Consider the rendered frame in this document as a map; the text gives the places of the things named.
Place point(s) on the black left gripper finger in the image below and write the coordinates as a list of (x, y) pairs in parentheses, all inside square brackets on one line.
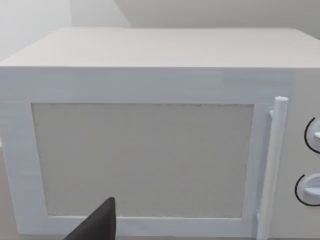
[(101, 223)]

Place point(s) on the pale microwave door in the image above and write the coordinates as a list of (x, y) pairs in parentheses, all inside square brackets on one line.
[(142, 160)]

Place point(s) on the pale microwave oven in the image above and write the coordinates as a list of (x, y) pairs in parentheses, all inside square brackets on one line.
[(175, 50)]

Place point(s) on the white microwave knob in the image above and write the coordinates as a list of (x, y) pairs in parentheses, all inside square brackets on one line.
[(314, 136), (310, 191)]

